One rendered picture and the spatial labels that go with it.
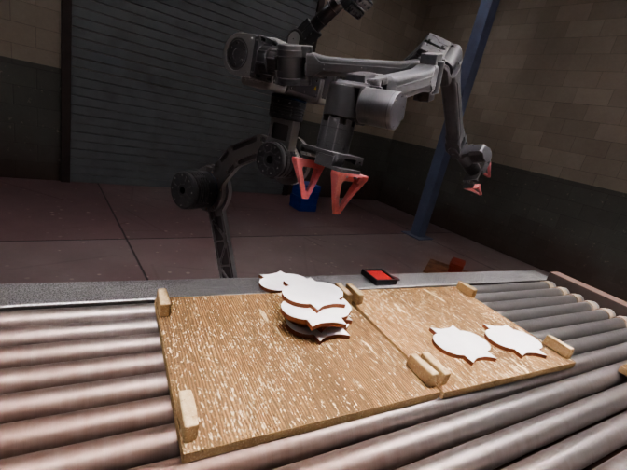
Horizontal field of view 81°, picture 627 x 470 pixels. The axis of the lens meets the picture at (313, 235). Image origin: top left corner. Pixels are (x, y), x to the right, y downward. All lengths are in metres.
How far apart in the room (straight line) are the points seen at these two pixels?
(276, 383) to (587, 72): 5.90
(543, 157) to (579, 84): 0.97
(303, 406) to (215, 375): 0.14
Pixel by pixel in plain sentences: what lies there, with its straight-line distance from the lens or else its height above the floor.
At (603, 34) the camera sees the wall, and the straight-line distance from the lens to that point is 6.29.
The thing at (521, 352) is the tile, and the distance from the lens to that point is 0.92.
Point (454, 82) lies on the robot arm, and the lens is 1.35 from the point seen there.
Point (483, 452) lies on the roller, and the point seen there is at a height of 0.92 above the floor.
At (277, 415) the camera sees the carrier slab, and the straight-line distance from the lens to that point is 0.55.
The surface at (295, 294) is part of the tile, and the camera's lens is 0.71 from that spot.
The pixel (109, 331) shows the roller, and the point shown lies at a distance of 0.72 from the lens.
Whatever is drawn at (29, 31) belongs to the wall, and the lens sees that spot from 5.18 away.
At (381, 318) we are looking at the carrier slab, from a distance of 0.84.
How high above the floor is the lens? 1.32
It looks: 17 degrees down
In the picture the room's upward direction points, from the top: 13 degrees clockwise
